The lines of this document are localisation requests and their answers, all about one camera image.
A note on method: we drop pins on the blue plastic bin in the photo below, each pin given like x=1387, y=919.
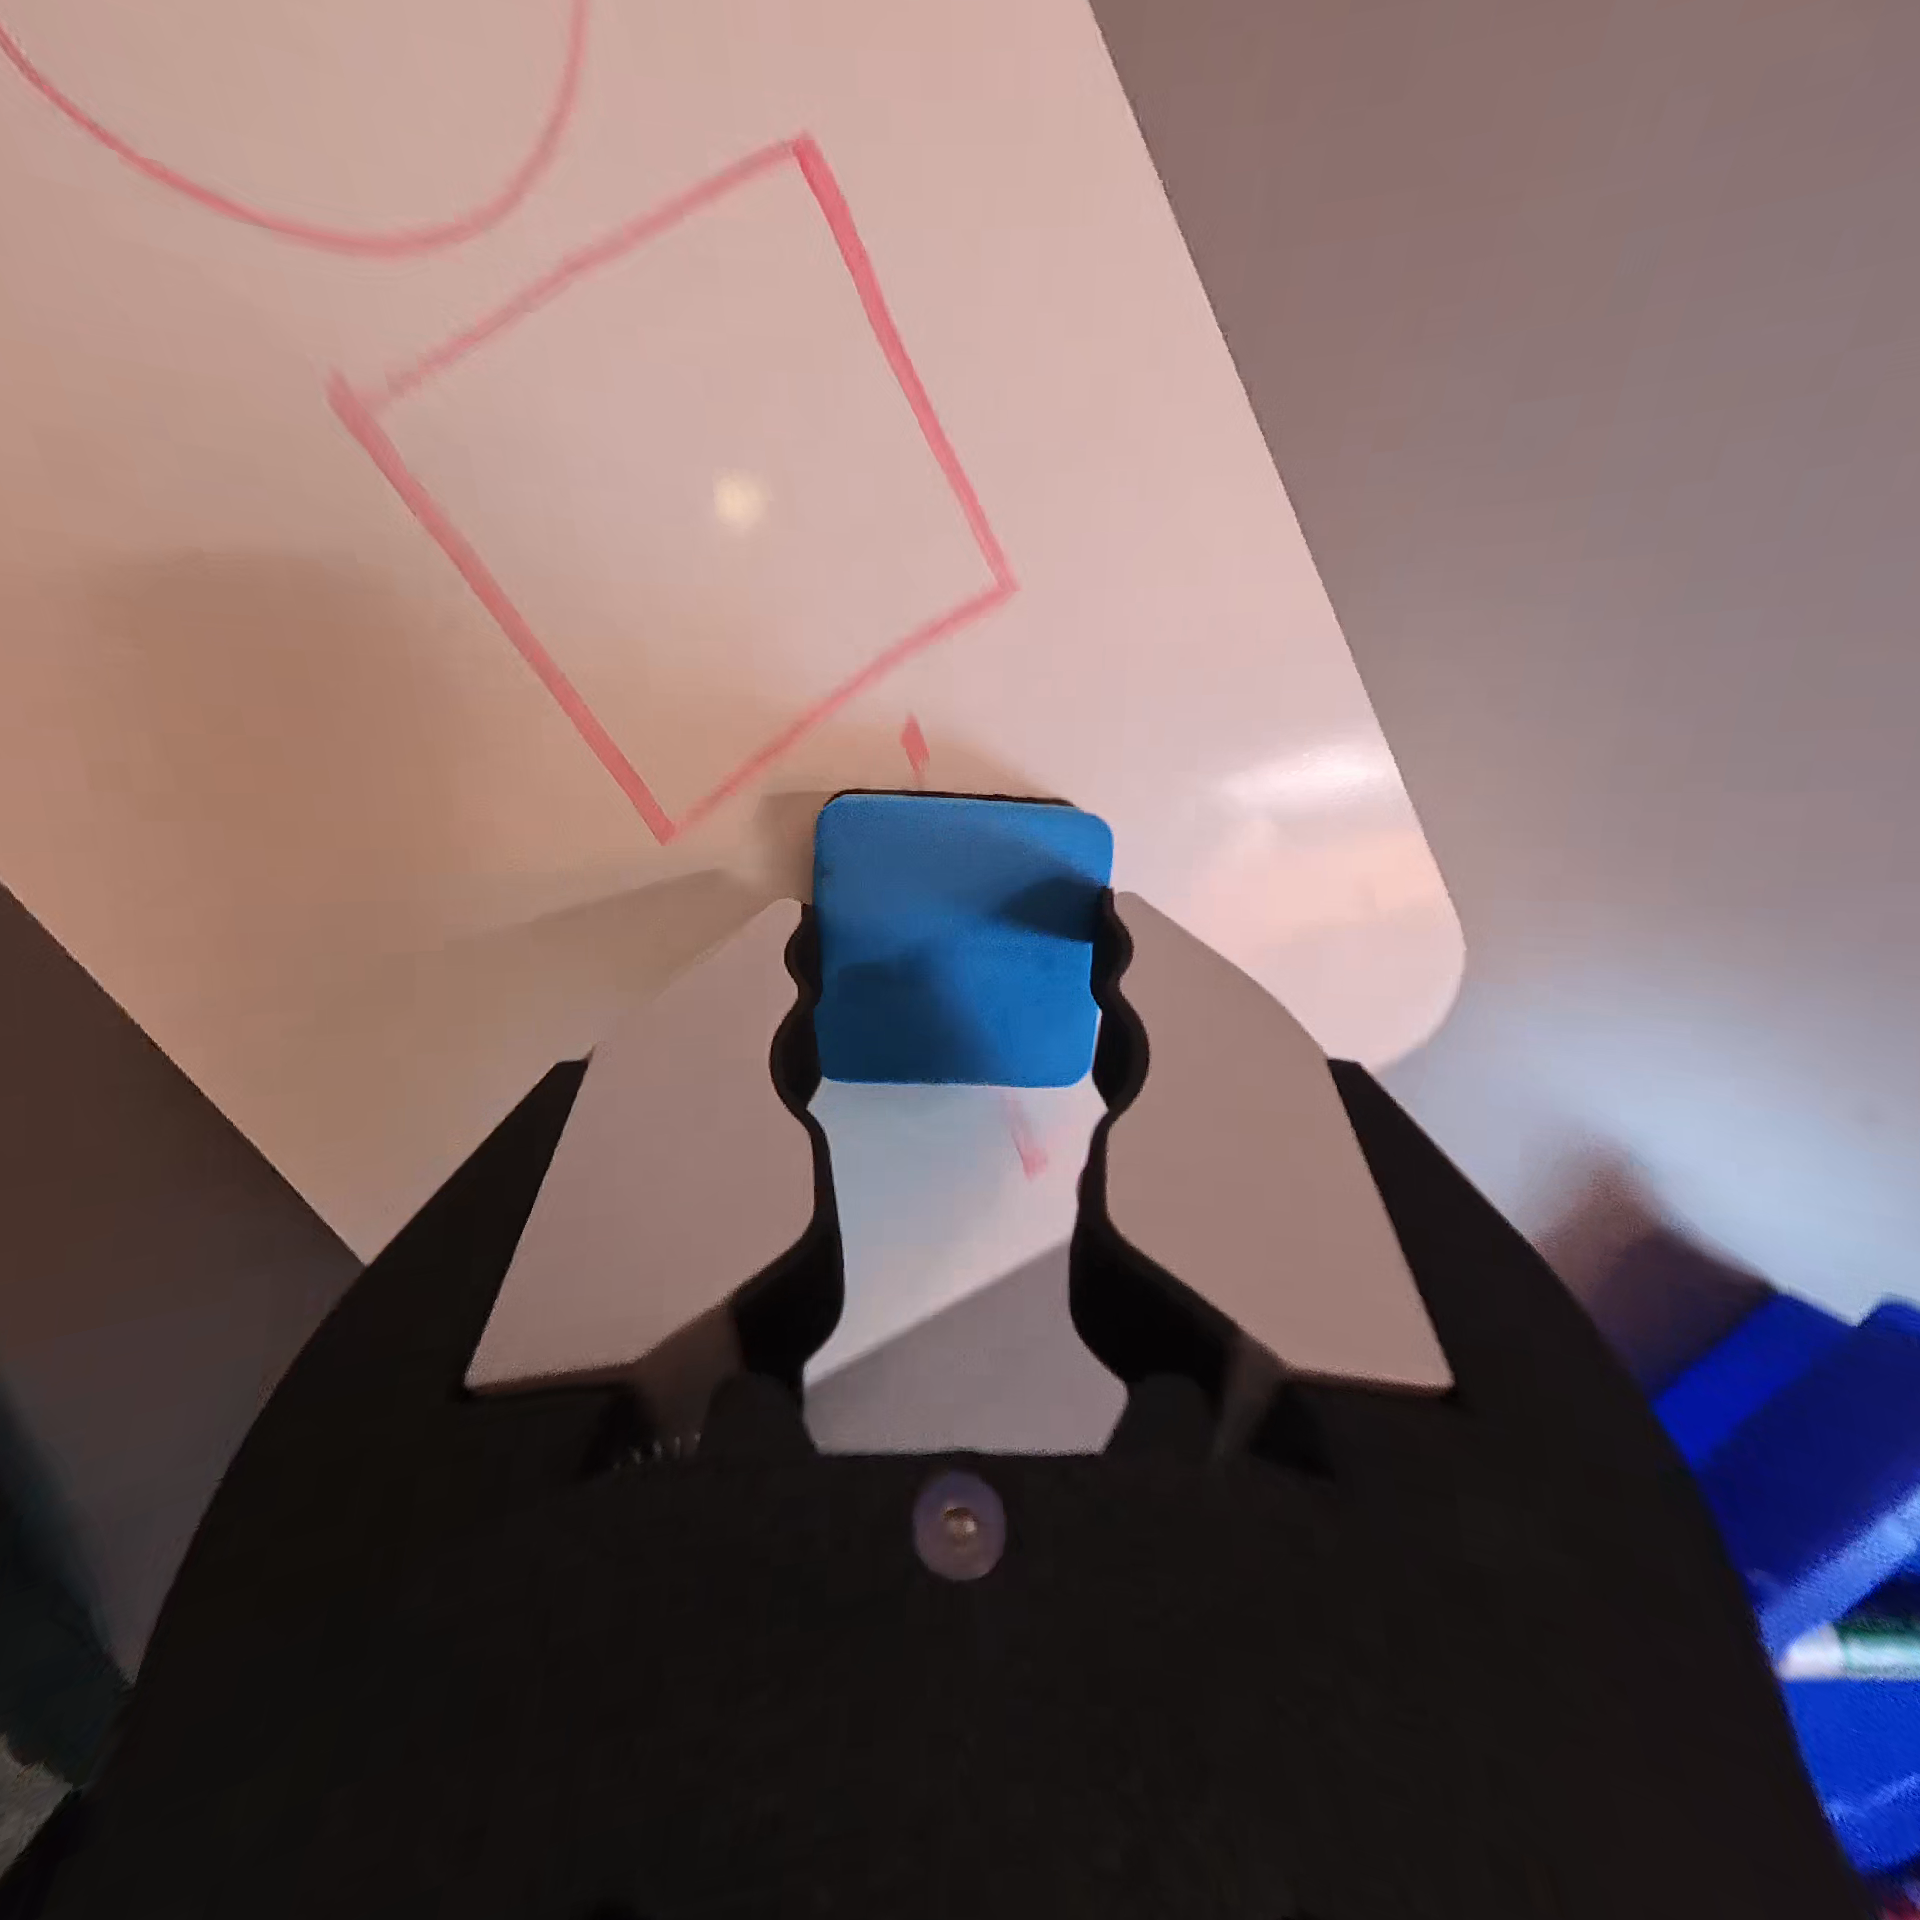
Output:
x=1815, y=1500

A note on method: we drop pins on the blue whiteboard eraser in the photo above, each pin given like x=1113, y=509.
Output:
x=960, y=937

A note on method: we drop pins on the white whiteboard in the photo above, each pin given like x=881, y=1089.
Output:
x=299, y=661

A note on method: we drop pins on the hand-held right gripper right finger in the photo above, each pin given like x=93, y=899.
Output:
x=1259, y=1200

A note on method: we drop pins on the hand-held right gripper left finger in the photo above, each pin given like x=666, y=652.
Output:
x=662, y=1200

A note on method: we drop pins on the black textured wrist pad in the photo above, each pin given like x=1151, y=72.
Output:
x=55, y=1622

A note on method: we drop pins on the green dry-erase marker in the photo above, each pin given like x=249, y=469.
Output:
x=1883, y=1648

